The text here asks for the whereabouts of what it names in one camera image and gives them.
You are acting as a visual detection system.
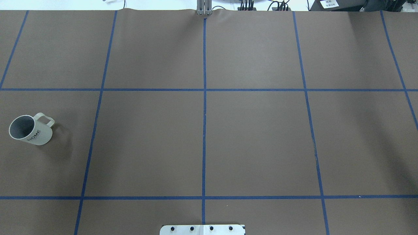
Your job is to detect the black box with label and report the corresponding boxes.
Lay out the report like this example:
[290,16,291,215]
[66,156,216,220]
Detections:
[308,0,407,12]

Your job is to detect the black cables at table edge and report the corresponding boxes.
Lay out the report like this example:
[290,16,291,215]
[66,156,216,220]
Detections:
[237,0,292,11]

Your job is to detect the grey metal camera post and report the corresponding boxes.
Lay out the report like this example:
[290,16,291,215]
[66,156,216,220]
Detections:
[197,0,213,15]

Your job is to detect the white ribbed mug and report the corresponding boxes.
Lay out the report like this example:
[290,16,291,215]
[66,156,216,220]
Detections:
[8,113,55,146]

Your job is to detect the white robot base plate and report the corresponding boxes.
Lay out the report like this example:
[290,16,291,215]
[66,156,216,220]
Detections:
[159,224,246,235]

